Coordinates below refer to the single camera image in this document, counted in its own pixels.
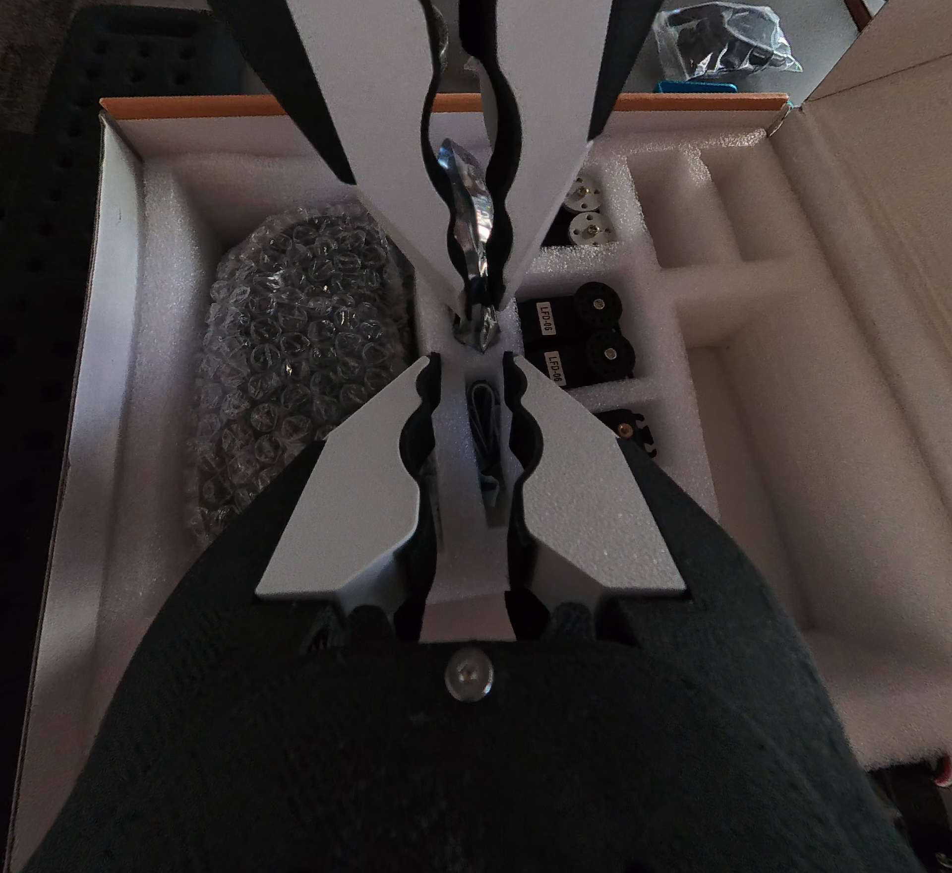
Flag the clear bag of black parts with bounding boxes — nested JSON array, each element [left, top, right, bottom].
[[653, 0, 806, 81]]

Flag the white cardboard kit box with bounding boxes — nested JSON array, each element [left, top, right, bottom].
[[11, 0, 952, 873]]

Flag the silver round parts in tray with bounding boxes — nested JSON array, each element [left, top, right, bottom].
[[569, 174, 623, 213]]

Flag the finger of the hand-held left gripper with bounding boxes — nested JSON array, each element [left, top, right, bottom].
[[458, 0, 631, 314], [268, 0, 480, 317]]

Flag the black servo with silver horn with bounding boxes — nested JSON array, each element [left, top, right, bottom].
[[549, 211, 623, 250]]

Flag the bubble wrap package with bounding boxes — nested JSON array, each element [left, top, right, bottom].
[[186, 207, 419, 548]]

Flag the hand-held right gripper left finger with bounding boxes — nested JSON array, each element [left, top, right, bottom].
[[255, 354, 447, 643]]

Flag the small clear plastic bag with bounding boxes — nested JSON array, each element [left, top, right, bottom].
[[435, 136, 508, 355]]

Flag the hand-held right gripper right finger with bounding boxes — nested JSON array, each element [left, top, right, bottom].
[[501, 349, 688, 643]]

